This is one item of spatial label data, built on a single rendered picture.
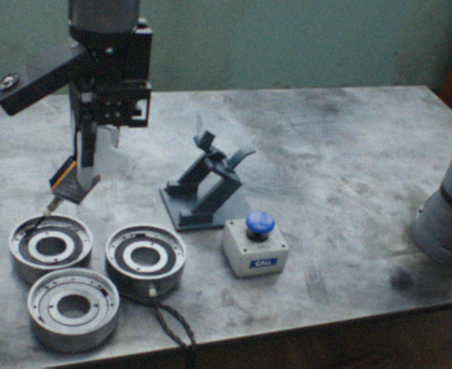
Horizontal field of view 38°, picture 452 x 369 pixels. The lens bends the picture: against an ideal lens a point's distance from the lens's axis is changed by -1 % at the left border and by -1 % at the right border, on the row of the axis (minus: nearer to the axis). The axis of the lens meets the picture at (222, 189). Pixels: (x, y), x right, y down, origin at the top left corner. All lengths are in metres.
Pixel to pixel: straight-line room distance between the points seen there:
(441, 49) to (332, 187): 2.09
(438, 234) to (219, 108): 0.48
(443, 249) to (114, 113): 0.54
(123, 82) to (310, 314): 0.39
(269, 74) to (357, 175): 1.65
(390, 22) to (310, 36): 0.36
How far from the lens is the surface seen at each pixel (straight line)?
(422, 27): 3.04
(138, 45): 0.74
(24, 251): 0.88
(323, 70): 2.89
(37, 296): 0.83
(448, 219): 1.03
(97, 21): 0.70
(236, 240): 0.90
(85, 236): 0.90
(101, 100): 0.74
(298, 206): 1.06
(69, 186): 0.83
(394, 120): 1.38
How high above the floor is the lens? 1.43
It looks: 37 degrees down
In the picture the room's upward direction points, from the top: 11 degrees clockwise
